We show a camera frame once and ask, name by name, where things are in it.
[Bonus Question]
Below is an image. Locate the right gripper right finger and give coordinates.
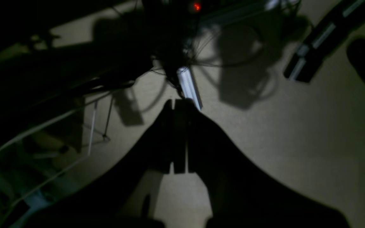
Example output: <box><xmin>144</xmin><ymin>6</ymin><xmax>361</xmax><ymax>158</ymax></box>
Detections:
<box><xmin>174</xmin><ymin>99</ymin><xmax>350</xmax><ymax>228</ymax></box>

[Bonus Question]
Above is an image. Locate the black power strip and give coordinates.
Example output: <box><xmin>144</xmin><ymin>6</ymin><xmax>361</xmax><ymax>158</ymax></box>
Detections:
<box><xmin>158</xmin><ymin>0</ymin><xmax>237</xmax><ymax>15</ymax></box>

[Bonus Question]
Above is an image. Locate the black cable bundle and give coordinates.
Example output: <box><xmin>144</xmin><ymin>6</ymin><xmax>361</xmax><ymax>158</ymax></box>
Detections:
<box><xmin>106</xmin><ymin>0</ymin><xmax>265</xmax><ymax>95</ymax></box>

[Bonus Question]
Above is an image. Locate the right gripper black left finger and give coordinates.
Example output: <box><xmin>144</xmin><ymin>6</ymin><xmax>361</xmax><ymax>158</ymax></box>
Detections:
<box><xmin>23</xmin><ymin>100</ymin><xmax>173</xmax><ymax>228</ymax></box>

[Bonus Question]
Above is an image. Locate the silver aluminium profile bar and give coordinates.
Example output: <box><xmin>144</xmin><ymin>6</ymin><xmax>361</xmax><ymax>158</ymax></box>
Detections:
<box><xmin>177</xmin><ymin>66</ymin><xmax>203</xmax><ymax>111</ymax></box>

